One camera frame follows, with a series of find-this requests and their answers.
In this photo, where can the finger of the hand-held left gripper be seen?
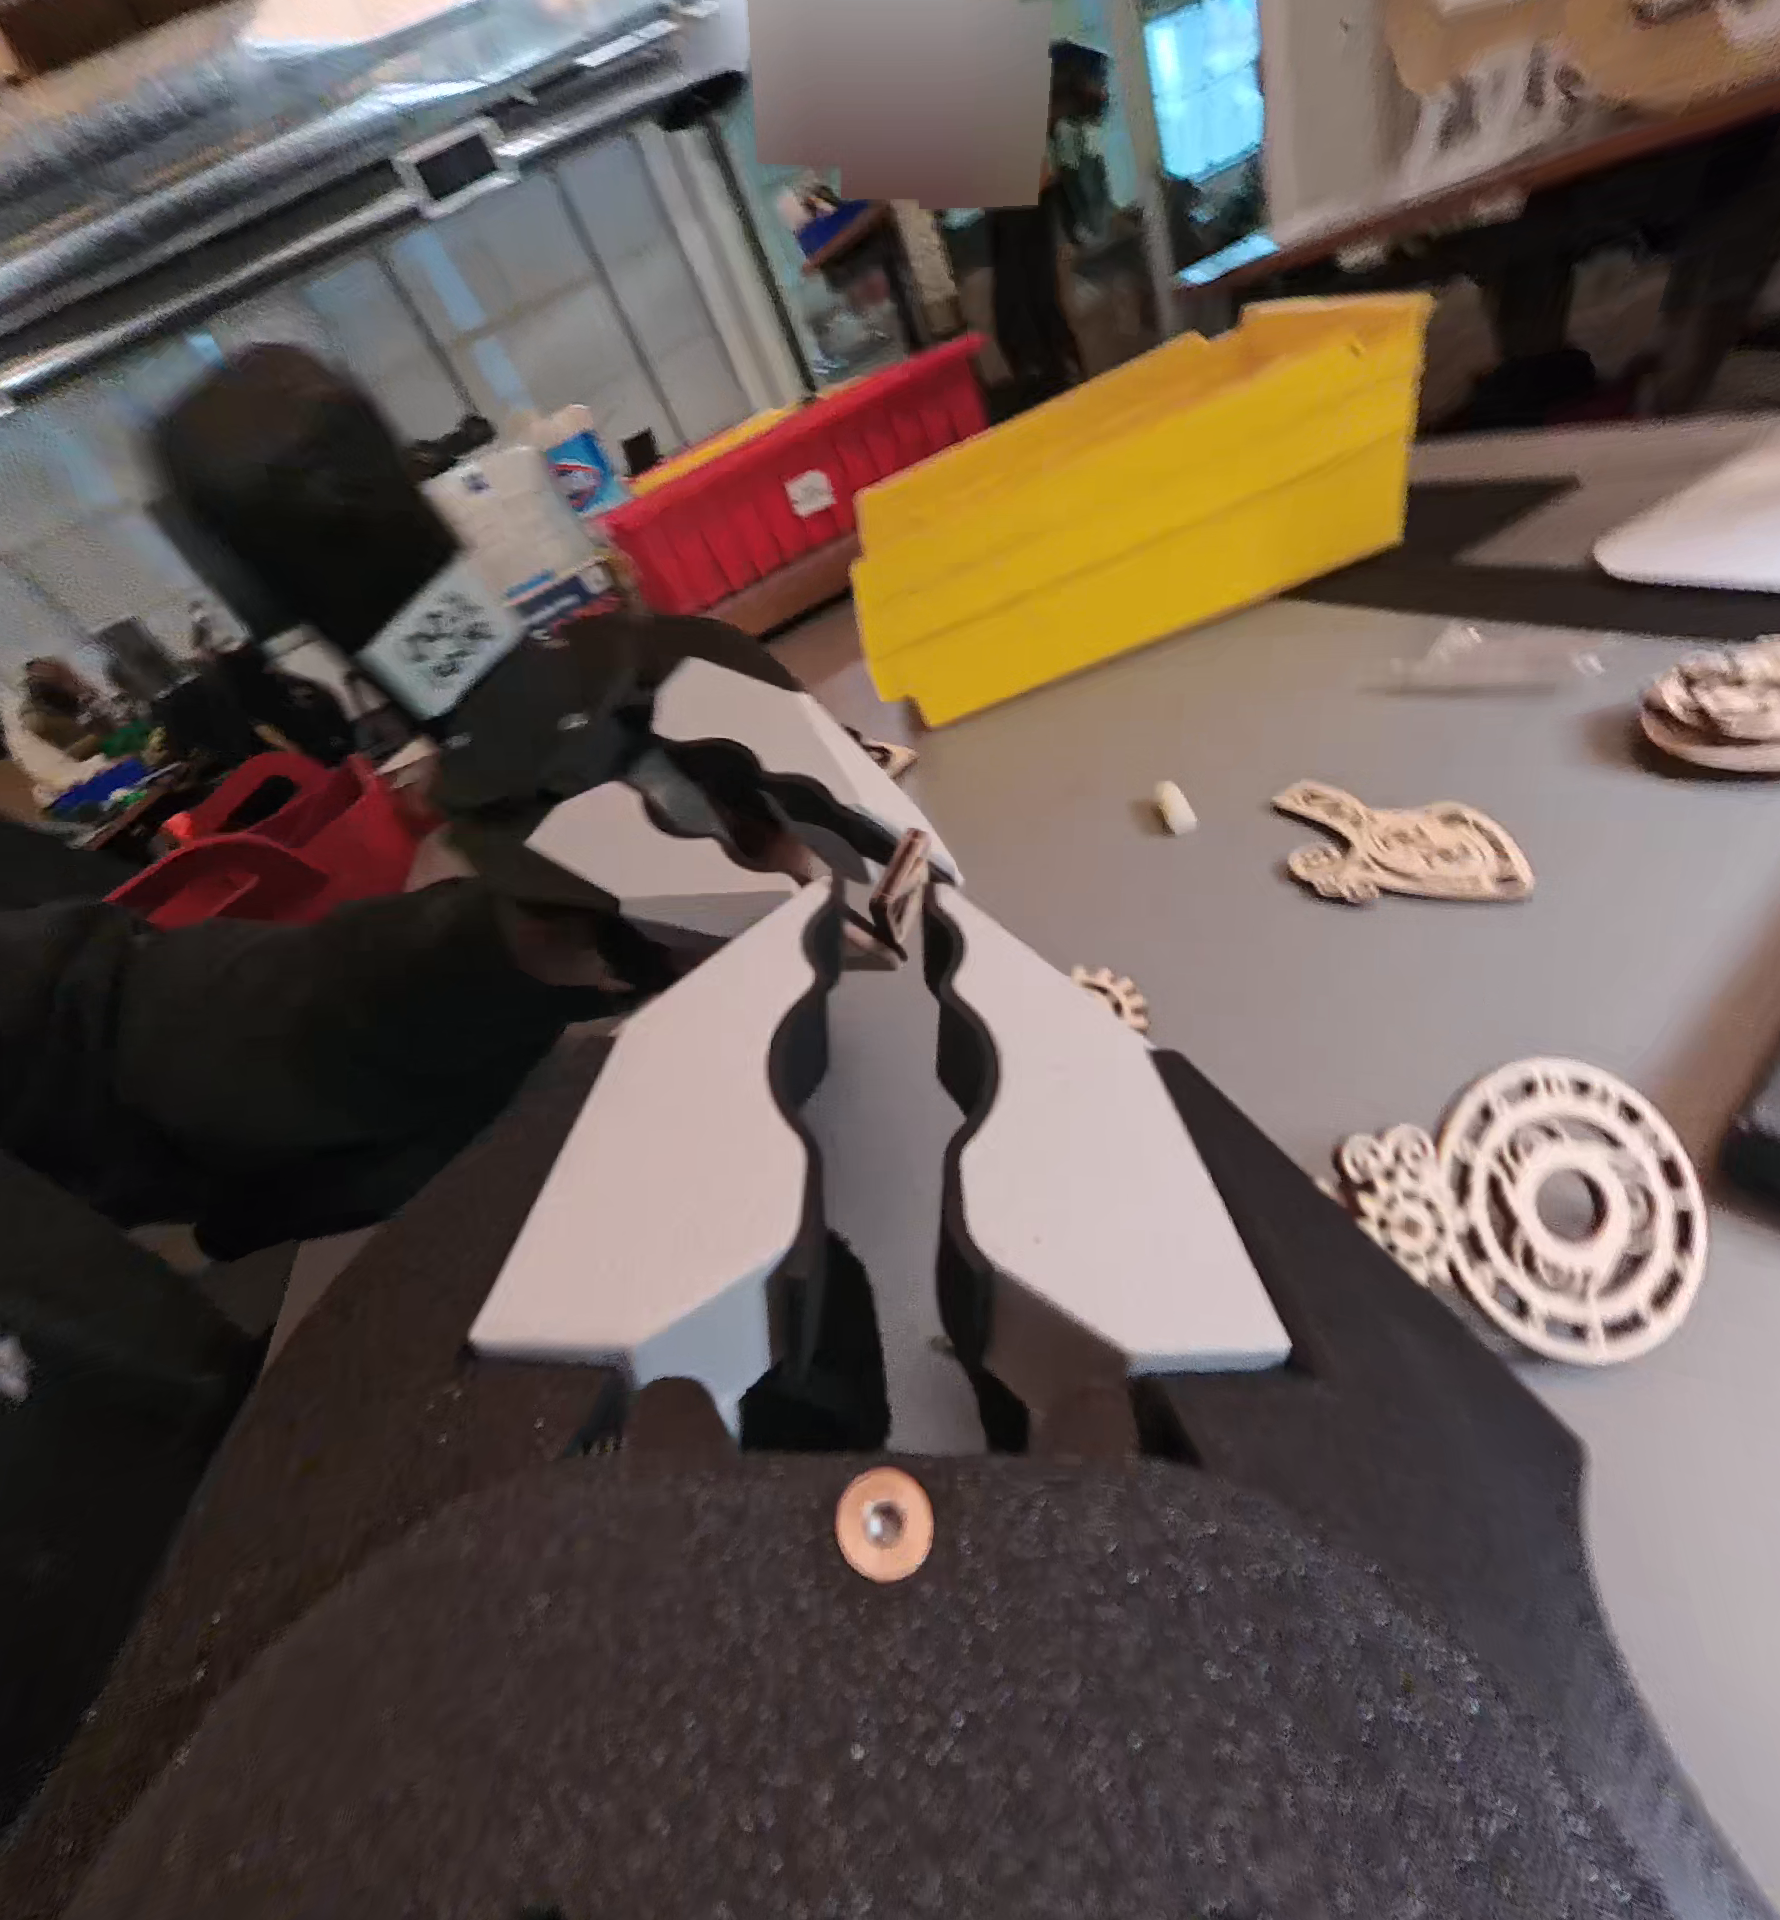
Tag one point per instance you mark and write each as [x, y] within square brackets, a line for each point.
[785, 734]
[634, 855]

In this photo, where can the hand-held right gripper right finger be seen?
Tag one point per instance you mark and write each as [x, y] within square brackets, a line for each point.
[1115, 1215]

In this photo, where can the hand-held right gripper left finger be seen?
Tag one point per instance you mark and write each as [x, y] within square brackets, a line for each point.
[634, 1201]

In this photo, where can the wooden sheet with large cutouts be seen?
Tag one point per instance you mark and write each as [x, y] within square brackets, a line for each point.
[882, 754]

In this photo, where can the small square wooden piece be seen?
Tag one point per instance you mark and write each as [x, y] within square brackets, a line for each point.
[900, 893]

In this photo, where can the wooden gear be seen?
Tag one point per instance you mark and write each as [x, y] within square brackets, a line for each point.
[1115, 999]

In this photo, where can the wooden gear assembly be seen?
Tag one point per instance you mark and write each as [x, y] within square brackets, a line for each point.
[1490, 1215]

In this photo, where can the white wax stick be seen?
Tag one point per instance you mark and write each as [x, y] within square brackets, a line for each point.
[1175, 807]

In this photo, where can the small clear plastic bag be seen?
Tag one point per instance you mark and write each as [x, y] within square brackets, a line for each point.
[1475, 660]

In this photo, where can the person's left forearm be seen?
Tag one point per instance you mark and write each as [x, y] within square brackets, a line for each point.
[230, 1051]

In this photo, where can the grey desk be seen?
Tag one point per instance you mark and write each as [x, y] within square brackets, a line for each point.
[1281, 974]

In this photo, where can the person's left hand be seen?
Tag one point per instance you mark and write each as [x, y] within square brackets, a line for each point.
[574, 944]

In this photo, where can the wooden side table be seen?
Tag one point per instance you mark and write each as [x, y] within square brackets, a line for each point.
[785, 593]

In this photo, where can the white paper packet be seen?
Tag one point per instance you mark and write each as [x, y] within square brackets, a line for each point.
[509, 519]

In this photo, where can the red plastic bin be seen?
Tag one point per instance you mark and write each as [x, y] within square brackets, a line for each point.
[770, 510]

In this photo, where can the blue glove box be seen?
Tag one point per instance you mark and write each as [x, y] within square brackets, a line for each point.
[569, 589]

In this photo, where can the white wipes canister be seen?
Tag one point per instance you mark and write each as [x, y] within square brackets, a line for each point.
[583, 458]

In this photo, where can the yellow plastic bin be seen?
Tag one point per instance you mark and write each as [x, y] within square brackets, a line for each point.
[711, 450]
[1131, 524]

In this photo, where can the ornate wooden paddle piece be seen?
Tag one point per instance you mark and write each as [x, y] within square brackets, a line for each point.
[1414, 849]

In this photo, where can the stacked wooden gear disc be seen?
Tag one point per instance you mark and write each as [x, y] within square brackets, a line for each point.
[1745, 705]

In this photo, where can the white book stand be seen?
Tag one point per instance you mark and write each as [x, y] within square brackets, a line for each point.
[1745, 519]

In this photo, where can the wooden background table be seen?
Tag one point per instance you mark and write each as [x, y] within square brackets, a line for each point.
[1581, 172]

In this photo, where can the paper instruction sheet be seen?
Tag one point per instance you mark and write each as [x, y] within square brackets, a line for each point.
[1504, 61]

